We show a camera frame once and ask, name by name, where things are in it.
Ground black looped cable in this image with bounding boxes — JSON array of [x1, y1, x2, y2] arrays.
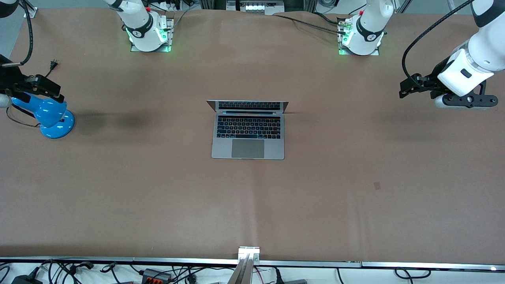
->
[[394, 267, 431, 281]]

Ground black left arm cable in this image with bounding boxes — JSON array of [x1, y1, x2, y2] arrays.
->
[[401, 0, 475, 84]]

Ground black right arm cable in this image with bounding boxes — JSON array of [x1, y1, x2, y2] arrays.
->
[[19, 0, 34, 66]]

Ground grey thin base cable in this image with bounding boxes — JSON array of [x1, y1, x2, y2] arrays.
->
[[171, 9, 191, 31]]

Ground black lamp cord with plug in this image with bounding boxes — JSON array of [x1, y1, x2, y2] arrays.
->
[[6, 59, 60, 129]]

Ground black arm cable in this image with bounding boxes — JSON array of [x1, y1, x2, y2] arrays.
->
[[401, 0, 475, 84], [19, 0, 34, 66]]

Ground aluminium profile beam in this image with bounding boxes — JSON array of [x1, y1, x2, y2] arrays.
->
[[226, 246, 261, 284]]

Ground aluminium corner post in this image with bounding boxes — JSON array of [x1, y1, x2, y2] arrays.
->
[[23, 0, 39, 19]]

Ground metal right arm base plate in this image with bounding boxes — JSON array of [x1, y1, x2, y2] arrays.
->
[[130, 17, 175, 53]]

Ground black cable tangle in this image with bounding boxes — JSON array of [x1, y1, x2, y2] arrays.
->
[[39, 259, 96, 284]]

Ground black power adapter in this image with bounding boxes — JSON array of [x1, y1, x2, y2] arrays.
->
[[11, 272, 43, 284]]

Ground blue desk lamp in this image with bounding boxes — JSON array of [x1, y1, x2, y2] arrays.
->
[[11, 93, 76, 139]]

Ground thick black braided table cable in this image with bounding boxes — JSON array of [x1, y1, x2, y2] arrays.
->
[[273, 13, 344, 34]]

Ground white electronics box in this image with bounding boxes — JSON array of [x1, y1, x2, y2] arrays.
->
[[226, 0, 285, 15]]

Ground silver grey laptop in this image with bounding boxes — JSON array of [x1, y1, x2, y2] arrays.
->
[[206, 100, 289, 161]]

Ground thin black table cable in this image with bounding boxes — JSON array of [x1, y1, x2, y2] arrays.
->
[[314, 11, 344, 25]]

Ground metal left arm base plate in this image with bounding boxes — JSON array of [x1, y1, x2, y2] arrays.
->
[[337, 16, 381, 56]]

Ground aluminium table edge rail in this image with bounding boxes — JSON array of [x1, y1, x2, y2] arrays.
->
[[0, 256, 505, 273]]

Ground brown table cover cloth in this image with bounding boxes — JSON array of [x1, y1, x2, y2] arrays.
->
[[0, 8, 505, 265]]

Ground grey connector block orange levers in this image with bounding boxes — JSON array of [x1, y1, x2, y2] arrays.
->
[[141, 268, 173, 283]]

